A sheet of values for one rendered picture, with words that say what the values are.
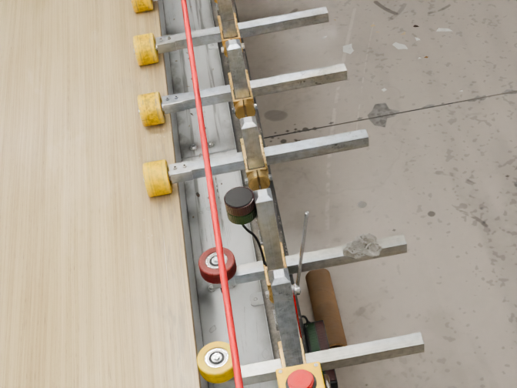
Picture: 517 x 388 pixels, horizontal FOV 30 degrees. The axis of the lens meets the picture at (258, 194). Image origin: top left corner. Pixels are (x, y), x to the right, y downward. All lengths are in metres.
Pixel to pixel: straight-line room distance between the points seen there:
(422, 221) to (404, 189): 0.16
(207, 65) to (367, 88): 0.98
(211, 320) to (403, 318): 0.90
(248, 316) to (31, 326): 0.54
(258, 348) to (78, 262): 0.47
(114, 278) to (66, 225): 0.21
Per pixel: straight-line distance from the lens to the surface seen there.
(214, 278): 2.07
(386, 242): 2.14
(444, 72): 3.91
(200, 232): 2.54
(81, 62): 2.71
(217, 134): 2.80
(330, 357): 1.98
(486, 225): 3.33
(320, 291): 3.06
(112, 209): 2.26
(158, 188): 2.21
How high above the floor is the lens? 2.48
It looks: 46 degrees down
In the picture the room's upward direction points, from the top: 10 degrees counter-clockwise
